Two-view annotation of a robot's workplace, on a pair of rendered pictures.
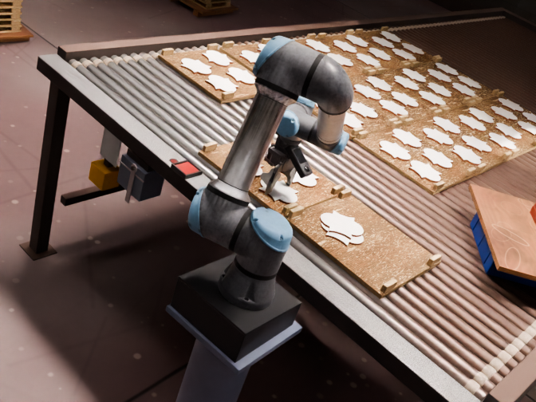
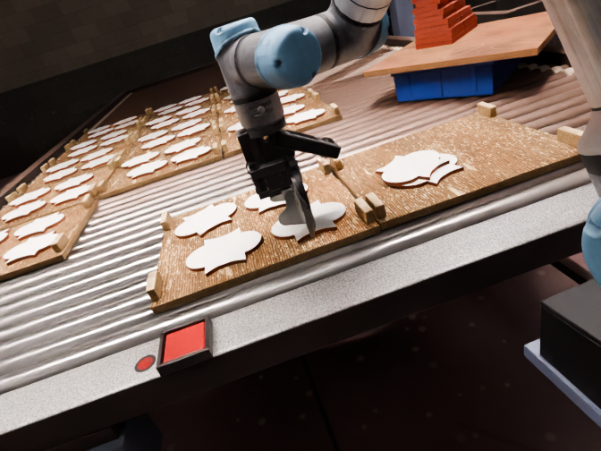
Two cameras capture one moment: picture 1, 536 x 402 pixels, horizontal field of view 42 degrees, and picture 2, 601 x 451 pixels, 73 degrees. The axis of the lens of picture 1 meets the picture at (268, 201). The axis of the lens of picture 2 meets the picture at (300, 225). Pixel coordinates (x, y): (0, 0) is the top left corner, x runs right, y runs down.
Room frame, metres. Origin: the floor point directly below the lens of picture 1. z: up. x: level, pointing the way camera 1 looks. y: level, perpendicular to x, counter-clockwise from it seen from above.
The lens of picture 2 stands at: (1.47, 0.40, 1.30)
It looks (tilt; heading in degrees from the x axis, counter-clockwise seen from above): 28 degrees down; 323
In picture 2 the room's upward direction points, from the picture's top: 18 degrees counter-clockwise
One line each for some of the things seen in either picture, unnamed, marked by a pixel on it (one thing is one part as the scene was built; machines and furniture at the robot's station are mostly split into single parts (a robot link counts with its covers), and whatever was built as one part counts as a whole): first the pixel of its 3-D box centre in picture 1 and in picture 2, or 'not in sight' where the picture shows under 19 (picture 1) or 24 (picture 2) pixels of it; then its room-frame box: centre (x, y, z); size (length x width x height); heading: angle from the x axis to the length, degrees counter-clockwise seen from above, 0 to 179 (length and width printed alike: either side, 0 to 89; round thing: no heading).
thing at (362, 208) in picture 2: (289, 208); (364, 210); (1.91, -0.07, 0.95); 0.06 x 0.02 x 0.03; 147
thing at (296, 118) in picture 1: (295, 123); (287, 55); (1.91, 0.00, 1.24); 0.11 x 0.11 x 0.08; 80
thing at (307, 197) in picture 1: (272, 173); (256, 225); (2.12, 0.02, 0.93); 0.41 x 0.35 x 0.02; 57
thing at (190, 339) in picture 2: (187, 169); (186, 344); (1.97, 0.29, 0.92); 0.06 x 0.06 x 0.01; 57
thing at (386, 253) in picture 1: (362, 241); (440, 159); (1.90, -0.33, 0.93); 0.41 x 0.35 x 0.02; 56
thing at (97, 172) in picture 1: (108, 156); not in sight; (2.17, 0.61, 0.74); 0.09 x 0.08 x 0.24; 57
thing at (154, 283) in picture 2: (210, 146); (154, 285); (2.12, 0.25, 0.95); 0.06 x 0.02 x 0.03; 147
